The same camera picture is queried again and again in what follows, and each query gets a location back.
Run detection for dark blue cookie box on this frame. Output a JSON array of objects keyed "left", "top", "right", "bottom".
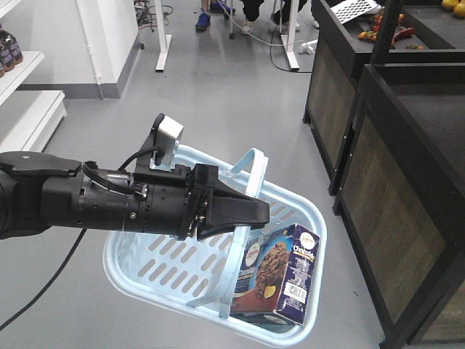
[{"left": 230, "top": 223, "right": 320, "bottom": 325}]

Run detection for white store shelf end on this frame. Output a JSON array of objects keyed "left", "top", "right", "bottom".
[{"left": 0, "top": 0, "right": 68, "bottom": 153}]

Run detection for far wooden produce stand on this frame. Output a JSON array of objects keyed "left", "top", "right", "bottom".
[{"left": 304, "top": 1, "right": 464, "bottom": 195}]

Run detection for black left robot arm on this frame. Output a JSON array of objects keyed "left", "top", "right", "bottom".
[{"left": 1, "top": 151, "right": 270, "bottom": 240}]

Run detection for blue sneaker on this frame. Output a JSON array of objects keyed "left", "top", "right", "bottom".
[{"left": 195, "top": 12, "right": 211, "bottom": 32}]

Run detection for white pillar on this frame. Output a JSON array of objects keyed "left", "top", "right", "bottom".
[{"left": 20, "top": 0, "right": 142, "bottom": 100}]

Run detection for white desk left leg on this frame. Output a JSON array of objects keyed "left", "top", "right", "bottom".
[{"left": 155, "top": 0, "right": 171, "bottom": 73}]

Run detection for white desk leg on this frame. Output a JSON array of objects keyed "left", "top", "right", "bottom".
[
  {"left": 279, "top": 0, "right": 299, "bottom": 72},
  {"left": 155, "top": 0, "right": 171, "bottom": 73}
]

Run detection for white desk right leg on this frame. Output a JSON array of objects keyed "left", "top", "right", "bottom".
[{"left": 279, "top": 0, "right": 299, "bottom": 72}]

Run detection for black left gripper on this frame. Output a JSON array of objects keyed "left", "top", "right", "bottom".
[{"left": 132, "top": 164, "right": 270, "bottom": 241}]

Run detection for white power strip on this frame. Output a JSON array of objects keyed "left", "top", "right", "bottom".
[{"left": 299, "top": 39, "right": 318, "bottom": 55}]

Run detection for near wooden produce stand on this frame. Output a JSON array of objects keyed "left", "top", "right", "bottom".
[{"left": 335, "top": 63, "right": 464, "bottom": 348}]

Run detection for wooden produce stand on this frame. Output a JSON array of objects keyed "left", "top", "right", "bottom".
[
  {"left": 335, "top": 63, "right": 464, "bottom": 348},
  {"left": 304, "top": 1, "right": 464, "bottom": 195}
]

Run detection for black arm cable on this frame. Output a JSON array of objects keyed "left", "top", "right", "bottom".
[{"left": 0, "top": 229, "right": 87, "bottom": 332}]

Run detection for light blue shopping basket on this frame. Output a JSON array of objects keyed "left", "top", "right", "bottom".
[{"left": 103, "top": 145, "right": 327, "bottom": 348}]

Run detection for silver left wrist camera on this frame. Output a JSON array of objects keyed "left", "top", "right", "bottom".
[{"left": 136, "top": 113, "right": 184, "bottom": 170}]

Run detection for white perforated tray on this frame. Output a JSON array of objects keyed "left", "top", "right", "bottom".
[{"left": 331, "top": 0, "right": 381, "bottom": 24}]

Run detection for purple label drink bottle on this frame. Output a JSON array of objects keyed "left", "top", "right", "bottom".
[{"left": 1, "top": 26, "right": 23, "bottom": 77}]

